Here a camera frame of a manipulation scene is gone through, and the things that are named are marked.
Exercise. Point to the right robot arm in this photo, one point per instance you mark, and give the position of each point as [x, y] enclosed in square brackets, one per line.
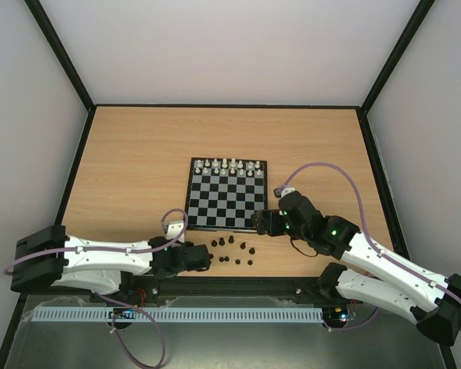
[366, 271]

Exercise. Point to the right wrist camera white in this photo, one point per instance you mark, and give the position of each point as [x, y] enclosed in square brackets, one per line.
[283, 190]

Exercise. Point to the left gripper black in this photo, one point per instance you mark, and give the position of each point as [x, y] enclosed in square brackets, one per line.
[190, 243]

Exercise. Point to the black cage frame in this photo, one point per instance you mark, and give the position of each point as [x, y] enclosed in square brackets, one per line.
[416, 19]

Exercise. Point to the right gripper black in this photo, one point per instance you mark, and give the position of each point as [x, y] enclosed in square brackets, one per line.
[262, 224]

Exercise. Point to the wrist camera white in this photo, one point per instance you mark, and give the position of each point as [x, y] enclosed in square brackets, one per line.
[283, 190]
[176, 230]

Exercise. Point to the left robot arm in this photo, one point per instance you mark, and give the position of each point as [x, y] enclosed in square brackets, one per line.
[52, 258]

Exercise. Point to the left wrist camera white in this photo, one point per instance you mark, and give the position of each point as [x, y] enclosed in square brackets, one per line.
[176, 230]

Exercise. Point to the light blue cable duct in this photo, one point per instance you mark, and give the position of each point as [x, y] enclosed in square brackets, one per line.
[180, 315]

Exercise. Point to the black and silver chessboard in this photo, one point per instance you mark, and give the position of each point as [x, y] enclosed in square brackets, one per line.
[225, 202]

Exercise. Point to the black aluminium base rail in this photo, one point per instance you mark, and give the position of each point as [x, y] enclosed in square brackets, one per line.
[302, 290]

